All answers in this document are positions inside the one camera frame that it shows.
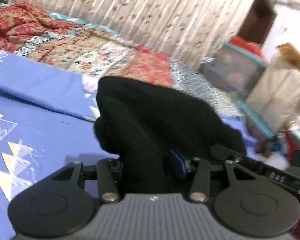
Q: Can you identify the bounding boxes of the black pants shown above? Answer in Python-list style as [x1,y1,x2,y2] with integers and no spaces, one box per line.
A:
[94,76,246,194]

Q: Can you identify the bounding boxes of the pile of colourful clothes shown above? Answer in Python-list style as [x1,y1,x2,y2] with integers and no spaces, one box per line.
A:
[255,130,300,163]

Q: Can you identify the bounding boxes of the clear teal-lid storage box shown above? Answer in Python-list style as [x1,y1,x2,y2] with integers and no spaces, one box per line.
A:
[199,42,274,141]

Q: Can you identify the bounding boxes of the beige fabric storage bag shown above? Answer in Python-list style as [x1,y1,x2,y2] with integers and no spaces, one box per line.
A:
[245,56,300,133]

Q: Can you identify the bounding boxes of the floral beige curtain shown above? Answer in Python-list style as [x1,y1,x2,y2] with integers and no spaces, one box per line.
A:
[8,0,254,67]

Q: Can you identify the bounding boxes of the blue printed bedsheet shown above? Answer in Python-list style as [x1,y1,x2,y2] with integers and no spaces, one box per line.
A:
[0,49,261,240]

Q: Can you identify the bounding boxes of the red floral quilt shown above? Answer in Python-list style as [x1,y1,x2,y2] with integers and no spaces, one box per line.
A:
[0,1,240,116]

